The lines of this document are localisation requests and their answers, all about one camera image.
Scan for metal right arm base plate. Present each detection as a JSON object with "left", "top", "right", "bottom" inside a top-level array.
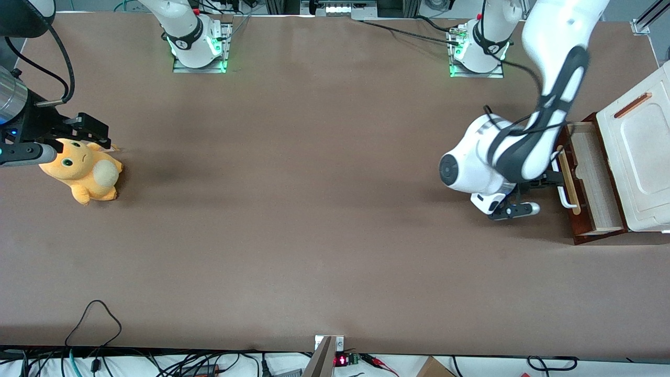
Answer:
[{"left": 173, "top": 22, "right": 232, "bottom": 74}]

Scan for white cabinet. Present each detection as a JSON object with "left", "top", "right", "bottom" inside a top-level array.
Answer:
[{"left": 597, "top": 62, "right": 670, "bottom": 234}]

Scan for aluminium frame extrusion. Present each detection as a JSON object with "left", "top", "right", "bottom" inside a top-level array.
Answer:
[{"left": 631, "top": 0, "right": 670, "bottom": 36}]

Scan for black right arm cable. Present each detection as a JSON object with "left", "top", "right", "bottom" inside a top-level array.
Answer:
[
  {"left": 46, "top": 21, "right": 75, "bottom": 105},
  {"left": 4, "top": 36, "right": 71, "bottom": 105}
]

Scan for white drawer handle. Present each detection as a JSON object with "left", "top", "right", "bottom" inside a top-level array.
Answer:
[{"left": 550, "top": 152, "right": 576, "bottom": 209}]

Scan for tall black cable loop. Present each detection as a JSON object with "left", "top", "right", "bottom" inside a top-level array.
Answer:
[{"left": 64, "top": 300, "right": 122, "bottom": 377}]

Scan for tan wooden cabinet strip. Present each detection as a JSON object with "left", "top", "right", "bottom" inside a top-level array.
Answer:
[{"left": 614, "top": 92, "right": 654, "bottom": 119}]

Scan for short curled black table cable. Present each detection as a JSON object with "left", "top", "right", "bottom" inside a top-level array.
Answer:
[{"left": 414, "top": 15, "right": 453, "bottom": 33}]

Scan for aluminium camera mount bar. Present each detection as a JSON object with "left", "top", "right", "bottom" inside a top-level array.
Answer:
[{"left": 301, "top": 335, "right": 345, "bottom": 377}]

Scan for orange plush toy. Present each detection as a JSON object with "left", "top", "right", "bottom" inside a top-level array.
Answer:
[{"left": 38, "top": 138, "right": 125, "bottom": 206}]

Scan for brown cardboard box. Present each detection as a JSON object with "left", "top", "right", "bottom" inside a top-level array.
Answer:
[{"left": 416, "top": 356, "right": 457, "bottom": 377}]

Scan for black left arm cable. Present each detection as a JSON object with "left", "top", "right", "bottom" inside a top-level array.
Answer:
[{"left": 482, "top": 0, "right": 571, "bottom": 152}]

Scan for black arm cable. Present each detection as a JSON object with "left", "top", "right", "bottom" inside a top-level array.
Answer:
[
  {"left": 482, "top": 0, "right": 571, "bottom": 152},
  {"left": 46, "top": 21, "right": 75, "bottom": 105},
  {"left": 4, "top": 36, "right": 71, "bottom": 105}
]

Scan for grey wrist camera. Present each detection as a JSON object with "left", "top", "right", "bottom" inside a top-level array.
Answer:
[
  {"left": 489, "top": 202, "right": 541, "bottom": 220},
  {"left": 0, "top": 142, "right": 58, "bottom": 168}
]

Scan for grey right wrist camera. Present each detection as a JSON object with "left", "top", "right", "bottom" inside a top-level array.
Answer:
[{"left": 0, "top": 142, "right": 58, "bottom": 168}]

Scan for flat black cable loop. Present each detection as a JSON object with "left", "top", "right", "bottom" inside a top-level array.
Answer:
[{"left": 527, "top": 356, "right": 578, "bottom": 371}]

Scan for red clip leads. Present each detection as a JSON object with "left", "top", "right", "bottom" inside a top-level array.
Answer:
[{"left": 361, "top": 353, "right": 398, "bottom": 376}]

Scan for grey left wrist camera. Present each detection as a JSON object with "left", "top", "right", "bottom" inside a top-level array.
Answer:
[{"left": 489, "top": 202, "right": 541, "bottom": 220}]

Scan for long thin black table cable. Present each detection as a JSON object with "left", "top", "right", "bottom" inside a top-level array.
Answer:
[{"left": 360, "top": 20, "right": 462, "bottom": 46}]

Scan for black power adapter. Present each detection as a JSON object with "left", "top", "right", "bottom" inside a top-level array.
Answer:
[{"left": 181, "top": 364, "right": 220, "bottom": 377}]

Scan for dark wooden drawer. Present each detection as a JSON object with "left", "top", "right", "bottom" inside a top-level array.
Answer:
[{"left": 554, "top": 113, "right": 629, "bottom": 246}]

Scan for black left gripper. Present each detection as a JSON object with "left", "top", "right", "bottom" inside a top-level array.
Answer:
[{"left": 507, "top": 173, "right": 566, "bottom": 206}]

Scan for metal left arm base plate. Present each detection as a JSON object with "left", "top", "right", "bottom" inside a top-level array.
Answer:
[{"left": 448, "top": 26, "right": 505, "bottom": 79}]

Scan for white power strip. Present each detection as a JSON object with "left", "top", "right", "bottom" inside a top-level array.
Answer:
[{"left": 301, "top": 0, "right": 377, "bottom": 20}]

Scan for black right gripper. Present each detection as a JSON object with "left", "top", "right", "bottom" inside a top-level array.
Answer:
[{"left": 0, "top": 90, "right": 112, "bottom": 150}]

